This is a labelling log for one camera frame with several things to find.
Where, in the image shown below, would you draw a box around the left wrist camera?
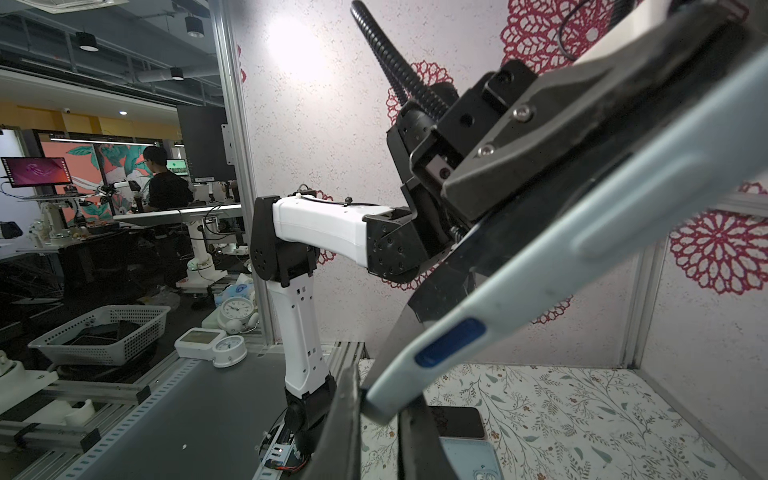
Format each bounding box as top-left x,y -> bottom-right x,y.
575,0 -> 672,65

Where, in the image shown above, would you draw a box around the pink screen monitor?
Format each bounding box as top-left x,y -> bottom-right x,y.
1,157 -> 72,188

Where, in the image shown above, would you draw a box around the person in black shirt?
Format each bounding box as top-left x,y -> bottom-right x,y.
143,146 -> 194,211

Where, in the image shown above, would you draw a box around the white mesh basket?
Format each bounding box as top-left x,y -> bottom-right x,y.
28,305 -> 171,366

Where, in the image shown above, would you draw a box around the black phone centre right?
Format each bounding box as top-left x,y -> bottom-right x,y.
361,52 -> 767,424

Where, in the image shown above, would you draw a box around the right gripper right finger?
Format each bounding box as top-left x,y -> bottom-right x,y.
397,395 -> 458,480

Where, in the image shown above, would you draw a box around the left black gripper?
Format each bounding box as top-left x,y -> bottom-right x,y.
364,5 -> 750,284

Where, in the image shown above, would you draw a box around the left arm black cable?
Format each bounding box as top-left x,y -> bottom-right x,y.
350,0 -> 451,121

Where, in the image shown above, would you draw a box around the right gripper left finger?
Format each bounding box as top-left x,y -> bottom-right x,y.
301,364 -> 362,480

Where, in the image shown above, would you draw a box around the white desk clock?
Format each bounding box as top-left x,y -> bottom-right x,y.
217,297 -> 259,334

